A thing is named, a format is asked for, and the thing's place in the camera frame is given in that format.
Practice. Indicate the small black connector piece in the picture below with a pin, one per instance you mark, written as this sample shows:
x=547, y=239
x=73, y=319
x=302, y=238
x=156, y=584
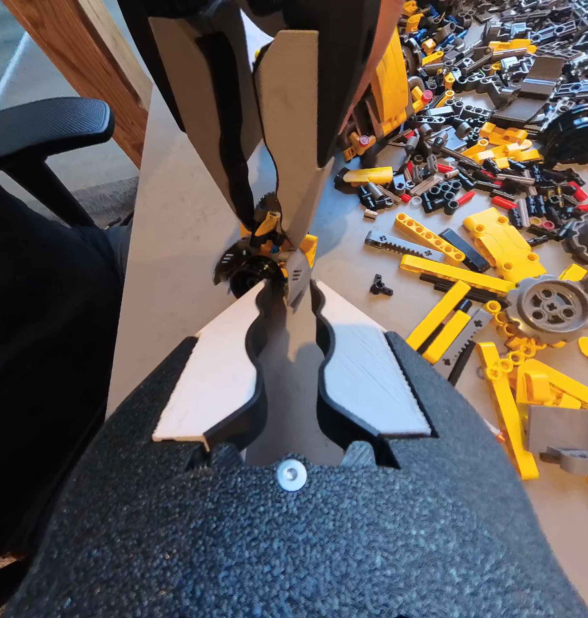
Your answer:
x=380, y=287

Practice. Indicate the black office chair armrest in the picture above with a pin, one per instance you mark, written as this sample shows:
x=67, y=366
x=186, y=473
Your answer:
x=43, y=125

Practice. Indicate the yellow rounded panel brick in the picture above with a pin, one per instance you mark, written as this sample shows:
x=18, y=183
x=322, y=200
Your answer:
x=501, y=244

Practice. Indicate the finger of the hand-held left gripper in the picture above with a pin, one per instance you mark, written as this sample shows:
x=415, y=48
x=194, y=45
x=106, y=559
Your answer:
x=294, y=120
x=178, y=72

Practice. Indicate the grey curved panel brick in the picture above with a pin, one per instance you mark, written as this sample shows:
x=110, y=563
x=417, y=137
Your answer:
x=564, y=429

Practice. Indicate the yellow toy vehicle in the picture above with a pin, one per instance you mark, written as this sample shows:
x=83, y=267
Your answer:
x=388, y=82

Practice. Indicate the yellow grey gear brick assembly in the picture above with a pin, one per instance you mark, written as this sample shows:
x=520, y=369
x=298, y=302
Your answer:
x=266, y=224

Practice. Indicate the pile of small dark pieces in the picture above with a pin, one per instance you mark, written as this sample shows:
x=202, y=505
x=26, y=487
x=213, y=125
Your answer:
x=491, y=62

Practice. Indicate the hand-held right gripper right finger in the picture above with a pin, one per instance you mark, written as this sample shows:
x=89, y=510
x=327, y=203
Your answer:
x=371, y=381

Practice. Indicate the black short beam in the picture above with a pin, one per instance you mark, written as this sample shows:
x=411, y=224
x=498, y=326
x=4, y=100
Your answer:
x=465, y=251

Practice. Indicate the grey desk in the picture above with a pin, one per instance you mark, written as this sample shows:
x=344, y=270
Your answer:
x=187, y=217

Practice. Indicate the grey gear rack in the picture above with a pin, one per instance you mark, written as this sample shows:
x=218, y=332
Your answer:
x=460, y=347
x=400, y=246

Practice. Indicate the yellow curved panel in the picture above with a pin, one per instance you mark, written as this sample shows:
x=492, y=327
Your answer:
x=368, y=176

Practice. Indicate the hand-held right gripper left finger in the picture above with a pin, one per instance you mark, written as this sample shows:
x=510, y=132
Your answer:
x=216, y=381

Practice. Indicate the person's dark clothing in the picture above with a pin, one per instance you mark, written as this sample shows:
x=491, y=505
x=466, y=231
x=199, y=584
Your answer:
x=43, y=338

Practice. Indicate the black toy tyre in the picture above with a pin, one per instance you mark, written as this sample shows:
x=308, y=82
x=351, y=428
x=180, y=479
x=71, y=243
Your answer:
x=574, y=135

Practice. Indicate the wooden post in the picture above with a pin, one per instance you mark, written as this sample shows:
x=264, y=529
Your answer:
x=81, y=58

